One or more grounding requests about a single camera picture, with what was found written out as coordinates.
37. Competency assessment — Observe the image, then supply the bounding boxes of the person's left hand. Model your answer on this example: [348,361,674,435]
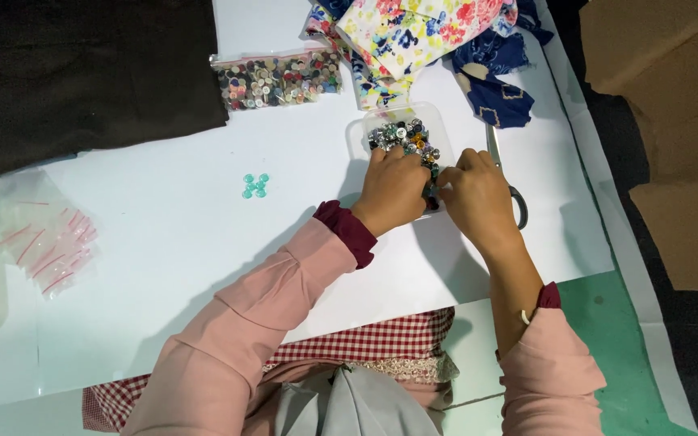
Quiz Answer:
[351,145,433,237]

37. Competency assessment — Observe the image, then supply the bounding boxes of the person's right hand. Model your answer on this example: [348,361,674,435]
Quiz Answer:
[436,148,526,256]

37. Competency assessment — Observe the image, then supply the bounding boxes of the pile of mixed metallic buttons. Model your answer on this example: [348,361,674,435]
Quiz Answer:
[366,118,442,213]

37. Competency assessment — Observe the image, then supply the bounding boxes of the clear plastic container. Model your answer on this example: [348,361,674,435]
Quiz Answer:
[346,101,456,214]

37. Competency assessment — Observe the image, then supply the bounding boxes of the navy blue patterned fabric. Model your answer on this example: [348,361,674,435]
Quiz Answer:
[445,0,556,130]

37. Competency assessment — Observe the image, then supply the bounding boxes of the white floral fabric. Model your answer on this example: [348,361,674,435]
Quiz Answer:
[305,0,521,111]

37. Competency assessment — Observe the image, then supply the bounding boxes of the clear bag of mixed buttons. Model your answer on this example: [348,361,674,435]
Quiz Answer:
[209,47,344,113]

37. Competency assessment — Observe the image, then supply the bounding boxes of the cluster of teal buttons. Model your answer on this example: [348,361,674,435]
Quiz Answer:
[241,172,271,200]

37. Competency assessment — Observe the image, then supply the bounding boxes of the red checkered cloth with lace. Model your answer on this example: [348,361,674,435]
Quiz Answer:
[81,306,460,434]

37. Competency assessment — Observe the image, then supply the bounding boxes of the large white paper sheet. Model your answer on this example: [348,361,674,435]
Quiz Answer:
[0,0,617,414]

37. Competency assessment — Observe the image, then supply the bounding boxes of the grey headscarf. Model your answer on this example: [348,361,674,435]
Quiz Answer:
[273,363,445,436]

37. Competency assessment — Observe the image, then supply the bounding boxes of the brown cardboard box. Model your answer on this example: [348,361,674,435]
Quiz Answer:
[578,0,698,292]

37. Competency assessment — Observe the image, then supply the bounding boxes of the green mat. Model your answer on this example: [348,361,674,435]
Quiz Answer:
[557,269,698,436]

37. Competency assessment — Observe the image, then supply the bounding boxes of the dark brown cloth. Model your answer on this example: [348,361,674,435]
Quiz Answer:
[0,0,230,188]

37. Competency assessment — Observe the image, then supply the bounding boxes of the pile of small zip bags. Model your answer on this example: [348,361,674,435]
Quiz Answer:
[0,169,99,301]

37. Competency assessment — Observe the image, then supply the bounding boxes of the scissors with black handle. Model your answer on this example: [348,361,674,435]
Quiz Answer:
[485,124,530,231]

